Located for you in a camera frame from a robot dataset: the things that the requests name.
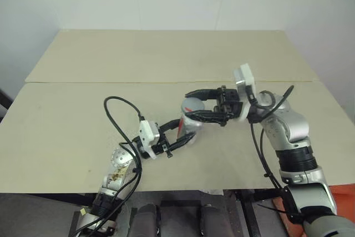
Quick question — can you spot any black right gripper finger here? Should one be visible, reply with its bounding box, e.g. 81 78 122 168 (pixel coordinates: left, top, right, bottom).
185 88 222 102
187 110 230 127

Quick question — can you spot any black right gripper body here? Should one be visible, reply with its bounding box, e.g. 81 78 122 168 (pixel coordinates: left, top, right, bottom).
213 88 244 120

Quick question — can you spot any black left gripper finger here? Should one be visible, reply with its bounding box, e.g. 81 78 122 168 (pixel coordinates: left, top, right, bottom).
159 118 181 138
166 132 196 153

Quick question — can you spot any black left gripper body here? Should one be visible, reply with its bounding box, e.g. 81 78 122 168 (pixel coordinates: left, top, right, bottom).
151 134 174 160

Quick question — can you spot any grey bottle cap red mark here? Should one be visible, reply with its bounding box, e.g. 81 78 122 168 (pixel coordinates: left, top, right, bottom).
180 97 206 115

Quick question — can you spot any silver can red label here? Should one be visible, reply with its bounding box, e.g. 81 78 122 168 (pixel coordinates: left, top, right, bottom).
177 111 205 145

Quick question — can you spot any dark rounded shape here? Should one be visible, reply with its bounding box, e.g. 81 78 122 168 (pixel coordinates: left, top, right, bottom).
199 204 223 237
138 203 161 237

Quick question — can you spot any orange cloth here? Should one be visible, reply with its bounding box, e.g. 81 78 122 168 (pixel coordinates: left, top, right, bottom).
273 184 355 237

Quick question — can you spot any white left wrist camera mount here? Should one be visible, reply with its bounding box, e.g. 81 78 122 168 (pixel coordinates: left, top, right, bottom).
138 120 161 160

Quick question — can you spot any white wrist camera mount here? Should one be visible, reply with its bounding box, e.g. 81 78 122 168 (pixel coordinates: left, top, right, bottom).
232 64 256 123
138 120 161 160

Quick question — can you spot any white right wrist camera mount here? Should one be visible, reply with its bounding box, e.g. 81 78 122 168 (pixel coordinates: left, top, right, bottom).
232 64 256 123

